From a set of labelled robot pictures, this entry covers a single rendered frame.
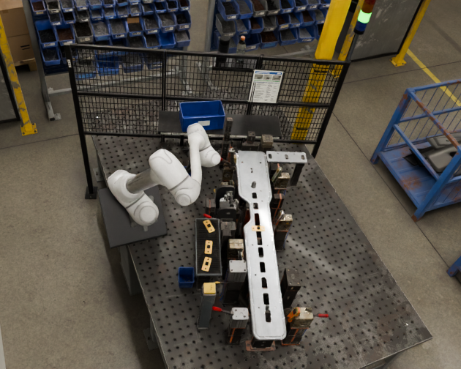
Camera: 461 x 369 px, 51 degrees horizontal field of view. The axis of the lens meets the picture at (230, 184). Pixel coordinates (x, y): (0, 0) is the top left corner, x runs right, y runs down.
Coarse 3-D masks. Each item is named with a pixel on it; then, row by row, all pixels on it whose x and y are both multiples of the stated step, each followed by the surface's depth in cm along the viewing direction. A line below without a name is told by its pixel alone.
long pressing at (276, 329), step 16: (240, 160) 340; (256, 160) 342; (240, 176) 331; (256, 176) 332; (240, 192) 322; (256, 192) 324; (256, 240) 300; (272, 240) 301; (256, 256) 292; (272, 256) 294; (256, 272) 285; (272, 272) 287; (256, 288) 279; (272, 288) 280; (256, 304) 273; (272, 304) 274; (256, 320) 267; (272, 320) 268; (256, 336) 260; (272, 336) 262
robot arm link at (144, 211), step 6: (144, 198) 301; (138, 204) 298; (144, 204) 297; (150, 204) 298; (132, 210) 299; (138, 210) 296; (144, 210) 295; (150, 210) 297; (156, 210) 300; (132, 216) 301; (138, 216) 296; (144, 216) 296; (150, 216) 297; (156, 216) 300; (138, 222) 299; (144, 222) 297; (150, 222) 298
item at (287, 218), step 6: (288, 216) 309; (282, 222) 307; (288, 222) 308; (276, 228) 314; (282, 228) 313; (288, 228) 314; (276, 234) 319; (282, 234) 319; (276, 240) 324; (282, 240) 325; (276, 246) 329; (282, 246) 335
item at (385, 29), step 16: (384, 0) 522; (400, 0) 533; (416, 0) 542; (384, 16) 543; (400, 16) 552; (416, 16) 562; (352, 32) 536; (368, 32) 550; (384, 32) 563; (400, 32) 573; (368, 48) 572; (384, 48) 586; (400, 48) 593; (400, 64) 610
